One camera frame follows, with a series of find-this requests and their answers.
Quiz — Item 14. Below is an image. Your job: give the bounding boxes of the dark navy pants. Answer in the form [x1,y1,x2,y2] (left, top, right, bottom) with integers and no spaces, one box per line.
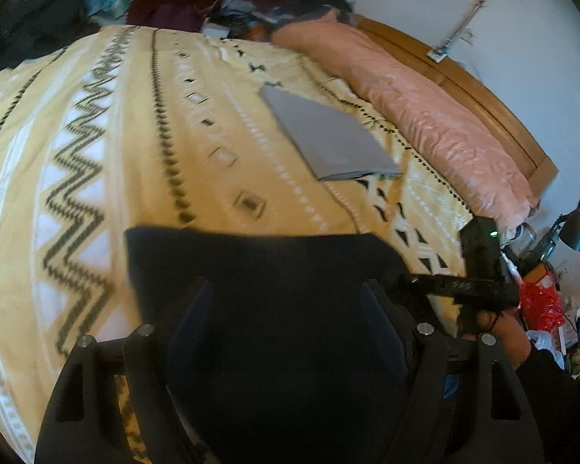
[124,225,447,464]

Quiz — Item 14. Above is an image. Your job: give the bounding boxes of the person's right hand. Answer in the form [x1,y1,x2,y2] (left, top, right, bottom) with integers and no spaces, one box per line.
[458,311,532,370]

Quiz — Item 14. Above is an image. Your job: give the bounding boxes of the red plastic bag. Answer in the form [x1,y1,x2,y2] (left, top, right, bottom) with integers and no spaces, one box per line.
[520,282,566,332]

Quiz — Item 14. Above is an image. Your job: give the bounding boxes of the black desk lamp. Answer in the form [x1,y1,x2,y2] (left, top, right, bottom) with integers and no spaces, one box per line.
[526,200,580,267]

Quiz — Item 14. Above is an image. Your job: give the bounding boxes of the wooden headboard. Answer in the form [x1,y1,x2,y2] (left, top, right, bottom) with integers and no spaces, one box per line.
[356,16,558,196]

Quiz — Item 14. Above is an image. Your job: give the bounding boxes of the pink quilted duvet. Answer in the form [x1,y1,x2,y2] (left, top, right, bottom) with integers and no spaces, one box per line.
[271,14,539,238]

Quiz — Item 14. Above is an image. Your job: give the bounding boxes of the folded grey cloth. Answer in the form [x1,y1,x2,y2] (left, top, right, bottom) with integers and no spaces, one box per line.
[259,85,402,181]

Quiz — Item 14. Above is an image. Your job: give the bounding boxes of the yellow patterned bed cover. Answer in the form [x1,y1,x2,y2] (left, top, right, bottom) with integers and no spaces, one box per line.
[0,25,470,462]

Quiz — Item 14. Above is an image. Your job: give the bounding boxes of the wall socket with cable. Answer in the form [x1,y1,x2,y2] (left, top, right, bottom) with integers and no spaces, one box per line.
[426,0,487,64]

